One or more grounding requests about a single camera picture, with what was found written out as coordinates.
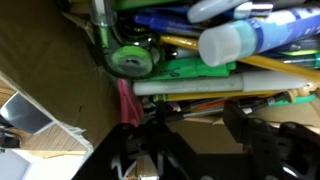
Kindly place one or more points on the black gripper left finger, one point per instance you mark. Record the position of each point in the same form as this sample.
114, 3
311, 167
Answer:
150, 153

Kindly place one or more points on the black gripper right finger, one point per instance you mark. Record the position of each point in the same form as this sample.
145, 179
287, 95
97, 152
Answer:
276, 146

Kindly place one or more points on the pink eraser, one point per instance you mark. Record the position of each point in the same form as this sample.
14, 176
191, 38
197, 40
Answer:
128, 103

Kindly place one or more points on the black pen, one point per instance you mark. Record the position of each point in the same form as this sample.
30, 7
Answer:
233, 108

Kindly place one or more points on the yellow pencil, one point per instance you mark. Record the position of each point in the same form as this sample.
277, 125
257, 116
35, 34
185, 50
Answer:
266, 63
206, 96

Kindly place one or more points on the grey marker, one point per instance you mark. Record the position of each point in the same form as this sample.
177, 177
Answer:
206, 85

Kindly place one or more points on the green highlighter marker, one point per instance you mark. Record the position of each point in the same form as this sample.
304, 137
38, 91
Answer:
190, 70

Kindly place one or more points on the white capped blue glue stick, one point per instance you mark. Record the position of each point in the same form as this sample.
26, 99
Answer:
240, 38

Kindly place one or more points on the blue pen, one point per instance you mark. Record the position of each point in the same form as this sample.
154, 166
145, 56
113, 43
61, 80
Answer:
163, 24

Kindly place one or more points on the brown cardboard box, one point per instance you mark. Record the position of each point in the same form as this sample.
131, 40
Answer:
50, 50

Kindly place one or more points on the white and blue marker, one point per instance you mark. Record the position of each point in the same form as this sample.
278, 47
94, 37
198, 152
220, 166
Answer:
213, 8

